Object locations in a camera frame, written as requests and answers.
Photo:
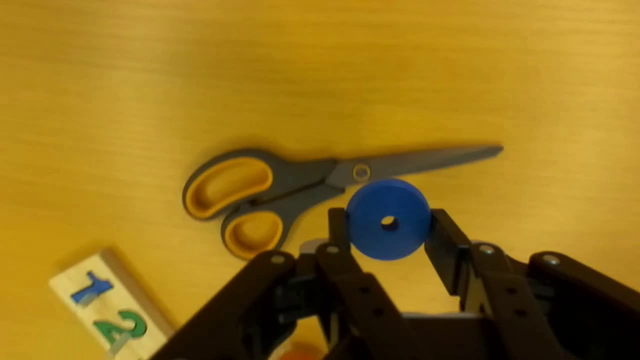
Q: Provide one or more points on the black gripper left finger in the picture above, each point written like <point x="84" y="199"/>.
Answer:
<point x="267" y="312"/>

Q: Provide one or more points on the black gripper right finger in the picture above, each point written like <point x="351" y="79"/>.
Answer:
<point x="546" y="312"/>

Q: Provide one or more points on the blue disc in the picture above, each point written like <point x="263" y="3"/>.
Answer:
<point x="373" y="221"/>

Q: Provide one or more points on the grey orange scissors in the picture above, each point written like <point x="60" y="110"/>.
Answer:
<point x="301" y="177"/>

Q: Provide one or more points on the wooden number puzzle board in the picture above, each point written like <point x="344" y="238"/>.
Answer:
<point x="127" y="293"/>

